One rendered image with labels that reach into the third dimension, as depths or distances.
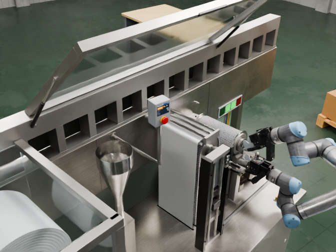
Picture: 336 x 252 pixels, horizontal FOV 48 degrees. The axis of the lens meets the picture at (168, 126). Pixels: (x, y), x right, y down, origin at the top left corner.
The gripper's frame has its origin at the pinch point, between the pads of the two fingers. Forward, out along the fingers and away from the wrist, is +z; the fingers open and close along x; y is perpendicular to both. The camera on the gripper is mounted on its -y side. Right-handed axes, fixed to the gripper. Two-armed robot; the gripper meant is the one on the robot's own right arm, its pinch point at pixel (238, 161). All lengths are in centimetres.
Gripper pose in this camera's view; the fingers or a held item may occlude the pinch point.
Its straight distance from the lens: 213.9
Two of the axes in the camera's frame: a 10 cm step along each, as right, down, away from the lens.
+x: -6.8, 3.9, -6.2
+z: -7.3, -3.7, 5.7
